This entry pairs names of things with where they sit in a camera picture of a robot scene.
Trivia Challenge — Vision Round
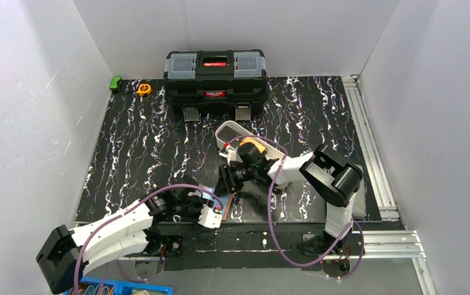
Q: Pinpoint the brown leather card holder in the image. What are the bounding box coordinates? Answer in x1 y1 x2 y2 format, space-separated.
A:
194 191 233 222

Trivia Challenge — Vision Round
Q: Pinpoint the gold card stack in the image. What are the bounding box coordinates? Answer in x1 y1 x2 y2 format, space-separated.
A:
239 137 266 154

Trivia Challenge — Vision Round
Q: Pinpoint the black VIP card stack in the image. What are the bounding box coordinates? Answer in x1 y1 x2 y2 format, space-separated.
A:
217 126 241 143

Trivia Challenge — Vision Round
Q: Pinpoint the white plastic card tray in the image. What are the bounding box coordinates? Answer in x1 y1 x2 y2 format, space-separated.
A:
214 120 284 162

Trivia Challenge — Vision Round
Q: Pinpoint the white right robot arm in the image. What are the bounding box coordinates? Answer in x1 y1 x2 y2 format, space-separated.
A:
214 138 363 254

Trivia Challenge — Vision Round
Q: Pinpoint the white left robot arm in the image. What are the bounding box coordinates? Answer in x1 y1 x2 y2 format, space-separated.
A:
36 178 223 294

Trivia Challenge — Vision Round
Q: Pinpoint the black Delixi toolbox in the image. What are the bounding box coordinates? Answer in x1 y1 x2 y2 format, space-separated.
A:
163 49 270 122

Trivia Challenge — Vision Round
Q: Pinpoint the orange tape measure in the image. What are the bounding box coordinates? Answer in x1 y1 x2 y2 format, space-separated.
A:
136 84 152 96

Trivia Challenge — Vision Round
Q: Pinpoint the blue plastic bin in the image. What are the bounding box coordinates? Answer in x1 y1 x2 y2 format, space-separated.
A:
79 277 173 295

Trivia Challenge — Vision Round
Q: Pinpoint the green small tool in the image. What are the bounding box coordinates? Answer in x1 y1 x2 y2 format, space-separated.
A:
109 76 122 92

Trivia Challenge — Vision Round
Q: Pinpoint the grey flat box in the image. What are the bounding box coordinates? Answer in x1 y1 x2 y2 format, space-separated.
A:
352 179 367 220

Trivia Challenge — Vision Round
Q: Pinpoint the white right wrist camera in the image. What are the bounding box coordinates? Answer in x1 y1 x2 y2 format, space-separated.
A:
219 143 241 165

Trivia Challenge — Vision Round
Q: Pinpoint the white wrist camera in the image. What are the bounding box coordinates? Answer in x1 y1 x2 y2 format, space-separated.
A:
219 143 241 165
197 204 223 229

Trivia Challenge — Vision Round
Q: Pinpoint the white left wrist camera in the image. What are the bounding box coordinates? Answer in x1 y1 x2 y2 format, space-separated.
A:
197 204 223 229

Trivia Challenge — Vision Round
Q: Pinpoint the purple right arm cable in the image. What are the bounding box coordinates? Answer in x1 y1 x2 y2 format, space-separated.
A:
223 136 366 281

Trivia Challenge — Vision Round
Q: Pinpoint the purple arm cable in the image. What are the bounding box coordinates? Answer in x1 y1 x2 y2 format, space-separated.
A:
223 136 366 281
72 184 224 295

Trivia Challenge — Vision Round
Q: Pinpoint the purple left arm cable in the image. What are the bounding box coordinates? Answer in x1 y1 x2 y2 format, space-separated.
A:
72 184 224 295

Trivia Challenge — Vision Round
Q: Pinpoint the aluminium frame rail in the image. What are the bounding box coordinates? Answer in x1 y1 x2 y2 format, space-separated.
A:
342 76 436 294

